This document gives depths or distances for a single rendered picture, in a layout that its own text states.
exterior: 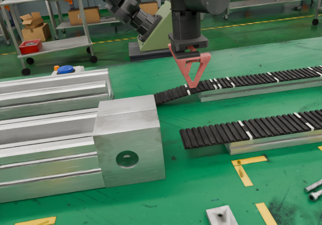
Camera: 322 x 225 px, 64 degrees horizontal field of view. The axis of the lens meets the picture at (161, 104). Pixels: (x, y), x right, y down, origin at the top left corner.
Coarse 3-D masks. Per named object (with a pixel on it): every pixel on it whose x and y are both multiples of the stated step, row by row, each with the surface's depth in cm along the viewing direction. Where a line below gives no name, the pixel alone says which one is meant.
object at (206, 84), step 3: (201, 81) 60; (204, 81) 60; (207, 81) 60; (201, 84) 59; (204, 84) 58; (207, 84) 58; (210, 84) 58; (204, 87) 57; (207, 87) 57; (210, 87) 57; (207, 90) 56
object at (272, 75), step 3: (267, 72) 61; (270, 72) 61; (273, 72) 61; (270, 75) 60; (273, 75) 60; (276, 75) 59; (273, 78) 58; (276, 78) 58; (279, 78) 58; (276, 81) 57; (279, 81) 57; (282, 81) 57
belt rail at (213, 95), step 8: (296, 80) 59; (304, 80) 59; (312, 80) 60; (320, 80) 60; (232, 88) 58; (240, 88) 58; (248, 88) 58; (256, 88) 59; (264, 88) 59; (272, 88) 59; (280, 88) 59; (288, 88) 59; (296, 88) 60; (200, 96) 58; (208, 96) 58; (216, 96) 58; (224, 96) 58; (232, 96) 59; (240, 96) 59
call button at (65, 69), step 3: (63, 66) 67; (66, 66) 67; (69, 66) 67; (57, 69) 66; (60, 69) 65; (63, 69) 65; (66, 69) 65; (69, 69) 65; (72, 69) 66; (60, 72) 65; (63, 72) 65; (66, 72) 65
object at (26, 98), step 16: (16, 80) 58; (32, 80) 57; (48, 80) 57; (64, 80) 57; (80, 80) 57; (96, 80) 58; (0, 96) 50; (16, 96) 50; (32, 96) 50; (48, 96) 50; (64, 96) 51; (80, 96) 52; (96, 96) 52; (112, 96) 60; (0, 112) 51; (16, 112) 51; (32, 112) 52; (48, 112) 52
